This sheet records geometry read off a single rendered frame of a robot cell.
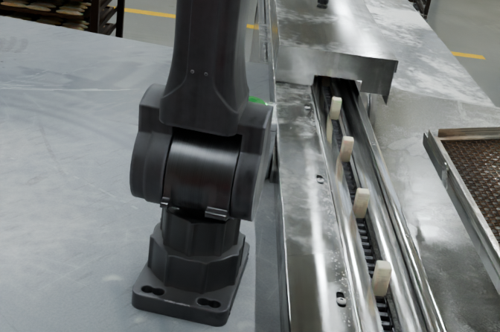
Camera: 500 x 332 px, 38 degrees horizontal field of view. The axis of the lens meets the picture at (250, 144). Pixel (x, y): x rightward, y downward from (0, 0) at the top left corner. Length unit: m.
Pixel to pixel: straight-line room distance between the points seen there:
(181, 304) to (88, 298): 0.08
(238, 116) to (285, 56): 0.54
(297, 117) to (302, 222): 0.28
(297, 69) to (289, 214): 0.40
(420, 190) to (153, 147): 0.45
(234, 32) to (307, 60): 0.57
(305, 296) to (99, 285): 0.19
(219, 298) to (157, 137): 0.16
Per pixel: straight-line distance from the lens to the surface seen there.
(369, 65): 1.10
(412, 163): 1.01
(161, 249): 0.64
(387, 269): 0.66
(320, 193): 0.78
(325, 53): 1.08
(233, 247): 0.65
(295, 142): 0.89
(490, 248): 0.69
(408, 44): 1.62
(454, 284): 0.77
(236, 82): 0.54
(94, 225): 0.76
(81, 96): 1.07
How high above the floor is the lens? 1.22
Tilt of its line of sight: 24 degrees down
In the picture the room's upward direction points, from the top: 8 degrees clockwise
